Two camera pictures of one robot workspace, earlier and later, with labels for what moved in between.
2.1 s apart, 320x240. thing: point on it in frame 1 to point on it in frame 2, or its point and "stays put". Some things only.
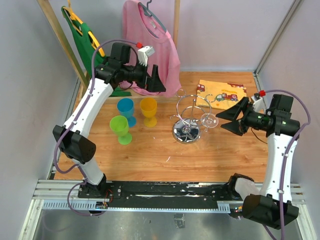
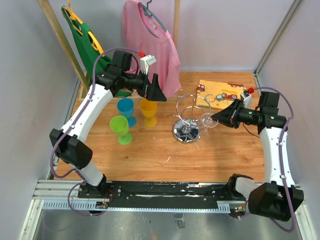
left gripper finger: x=154 y=83 to x=154 y=90
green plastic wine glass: x=119 y=125 stays put
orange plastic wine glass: x=149 y=107 stays put
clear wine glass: x=209 y=120 stays put
